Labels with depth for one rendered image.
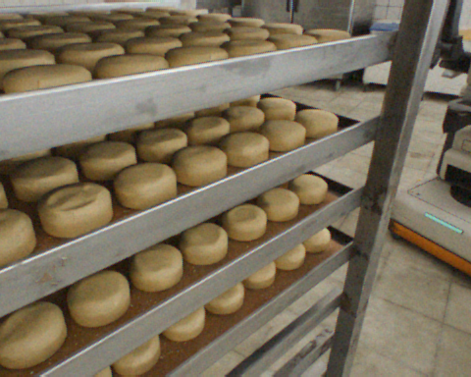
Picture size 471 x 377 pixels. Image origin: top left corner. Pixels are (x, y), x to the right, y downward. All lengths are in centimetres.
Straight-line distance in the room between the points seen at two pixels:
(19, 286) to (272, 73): 22
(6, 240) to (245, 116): 28
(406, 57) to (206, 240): 28
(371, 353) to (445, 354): 29
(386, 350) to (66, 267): 159
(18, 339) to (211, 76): 23
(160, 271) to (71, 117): 18
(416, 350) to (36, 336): 161
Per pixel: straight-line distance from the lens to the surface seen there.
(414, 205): 219
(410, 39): 45
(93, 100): 23
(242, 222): 42
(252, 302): 49
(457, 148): 208
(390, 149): 48
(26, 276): 26
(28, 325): 35
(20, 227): 29
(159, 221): 28
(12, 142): 22
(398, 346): 180
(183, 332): 44
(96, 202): 30
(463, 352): 189
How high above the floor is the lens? 130
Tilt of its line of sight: 30 degrees down
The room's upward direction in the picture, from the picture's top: 1 degrees clockwise
